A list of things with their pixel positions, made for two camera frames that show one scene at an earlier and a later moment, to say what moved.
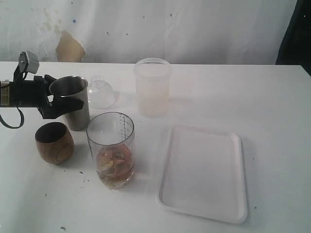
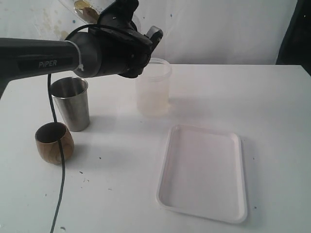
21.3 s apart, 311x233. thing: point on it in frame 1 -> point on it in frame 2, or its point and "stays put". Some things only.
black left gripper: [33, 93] -> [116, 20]
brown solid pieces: [114, 163] -> [89, 14]
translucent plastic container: [153, 77] stays put
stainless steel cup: [75, 87] stays put
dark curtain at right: [296, 49] stays put
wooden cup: [55, 142] stays put
